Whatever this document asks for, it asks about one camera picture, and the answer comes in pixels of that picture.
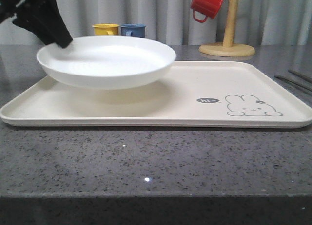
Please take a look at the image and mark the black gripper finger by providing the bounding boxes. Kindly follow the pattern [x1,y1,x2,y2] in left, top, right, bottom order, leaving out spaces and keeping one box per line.
[13,0,73,48]

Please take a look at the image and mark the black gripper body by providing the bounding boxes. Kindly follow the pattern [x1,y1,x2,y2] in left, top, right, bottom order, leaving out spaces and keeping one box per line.
[0,0,53,25]

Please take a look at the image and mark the white round plate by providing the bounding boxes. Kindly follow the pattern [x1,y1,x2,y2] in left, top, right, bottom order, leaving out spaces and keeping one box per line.
[37,35,176,90]

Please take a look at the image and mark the steel fork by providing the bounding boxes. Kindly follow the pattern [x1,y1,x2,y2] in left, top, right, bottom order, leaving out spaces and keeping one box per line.
[274,75,312,92]

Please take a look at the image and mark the steel chopstick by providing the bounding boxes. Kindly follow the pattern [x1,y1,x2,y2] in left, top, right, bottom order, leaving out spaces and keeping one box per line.
[288,70,312,84]

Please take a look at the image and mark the yellow mug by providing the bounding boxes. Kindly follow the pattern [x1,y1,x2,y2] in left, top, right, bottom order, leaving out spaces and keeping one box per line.
[92,23,119,36]

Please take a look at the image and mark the blue mug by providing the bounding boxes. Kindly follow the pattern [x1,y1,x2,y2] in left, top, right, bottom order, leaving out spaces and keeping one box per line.
[120,24,146,38]

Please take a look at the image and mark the red mug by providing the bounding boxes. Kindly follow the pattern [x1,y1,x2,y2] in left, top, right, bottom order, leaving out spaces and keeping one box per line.
[191,0,224,23]

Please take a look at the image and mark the cream rabbit serving tray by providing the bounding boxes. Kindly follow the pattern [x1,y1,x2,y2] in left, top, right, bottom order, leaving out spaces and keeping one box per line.
[0,61,312,128]

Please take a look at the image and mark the wooden mug tree stand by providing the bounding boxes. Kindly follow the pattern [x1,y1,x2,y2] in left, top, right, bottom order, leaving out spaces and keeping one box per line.
[198,0,255,57]

